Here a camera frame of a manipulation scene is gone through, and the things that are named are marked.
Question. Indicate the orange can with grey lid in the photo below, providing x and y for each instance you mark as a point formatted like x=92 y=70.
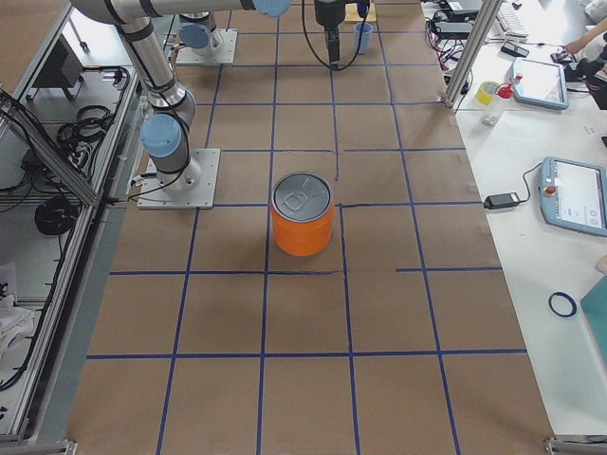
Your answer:
x=302 y=214

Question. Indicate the teach pendant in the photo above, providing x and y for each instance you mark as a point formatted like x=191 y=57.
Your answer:
x=573 y=195
x=542 y=84

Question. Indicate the black smartphone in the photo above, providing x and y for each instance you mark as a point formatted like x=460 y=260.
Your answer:
x=514 y=50

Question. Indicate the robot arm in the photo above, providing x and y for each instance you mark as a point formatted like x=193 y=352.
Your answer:
x=133 y=22
x=199 y=32

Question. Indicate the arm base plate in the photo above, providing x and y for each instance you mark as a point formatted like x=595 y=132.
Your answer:
x=185 y=56
x=195 y=188

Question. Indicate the aluminium frame post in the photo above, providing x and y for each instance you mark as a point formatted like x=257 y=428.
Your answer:
x=479 y=32

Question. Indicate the black power adapter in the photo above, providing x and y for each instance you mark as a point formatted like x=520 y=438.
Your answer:
x=502 y=201

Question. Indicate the far teach pendant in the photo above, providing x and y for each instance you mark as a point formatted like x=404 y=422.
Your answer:
x=542 y=84

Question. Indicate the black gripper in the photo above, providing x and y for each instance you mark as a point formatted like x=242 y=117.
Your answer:
x=328 y=14

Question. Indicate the wooden cup stand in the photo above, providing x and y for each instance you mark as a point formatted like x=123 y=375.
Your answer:
x=359 y=10

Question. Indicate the light blue cup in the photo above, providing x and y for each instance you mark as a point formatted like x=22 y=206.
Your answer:
x=362 y=37

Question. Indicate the yellow tape roll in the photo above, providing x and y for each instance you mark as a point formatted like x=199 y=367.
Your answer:
x=486 y=92

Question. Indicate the near teach pendant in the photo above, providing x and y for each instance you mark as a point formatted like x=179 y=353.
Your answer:
x=573 y=195

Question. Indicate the red capped bottle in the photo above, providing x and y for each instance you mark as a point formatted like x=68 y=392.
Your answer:
x=506 y=90

